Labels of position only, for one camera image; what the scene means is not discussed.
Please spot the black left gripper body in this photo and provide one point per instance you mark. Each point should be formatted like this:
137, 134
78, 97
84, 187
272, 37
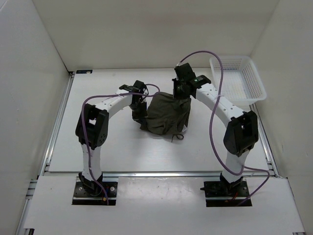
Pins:
139, 110

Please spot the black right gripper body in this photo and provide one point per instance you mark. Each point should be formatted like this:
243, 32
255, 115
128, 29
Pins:
179, 91

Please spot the olive green shorts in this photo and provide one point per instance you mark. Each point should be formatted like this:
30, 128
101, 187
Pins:
167, 116

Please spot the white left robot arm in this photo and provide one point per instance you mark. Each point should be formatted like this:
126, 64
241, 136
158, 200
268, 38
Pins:
92, 129

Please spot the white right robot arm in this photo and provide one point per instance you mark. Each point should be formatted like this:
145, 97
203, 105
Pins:
241, 127

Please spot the white plastic mesh basket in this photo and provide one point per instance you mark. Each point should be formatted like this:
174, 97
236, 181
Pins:
241, 84

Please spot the small blue corner label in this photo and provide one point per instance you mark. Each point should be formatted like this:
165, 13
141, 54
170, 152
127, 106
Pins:
84, 71

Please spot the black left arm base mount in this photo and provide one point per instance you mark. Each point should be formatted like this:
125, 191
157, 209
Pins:
90, 193

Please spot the aluminium frame rail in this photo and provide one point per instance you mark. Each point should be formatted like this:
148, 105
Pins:
159, 179

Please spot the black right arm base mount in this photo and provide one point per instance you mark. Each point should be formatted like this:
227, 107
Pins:
220, 194

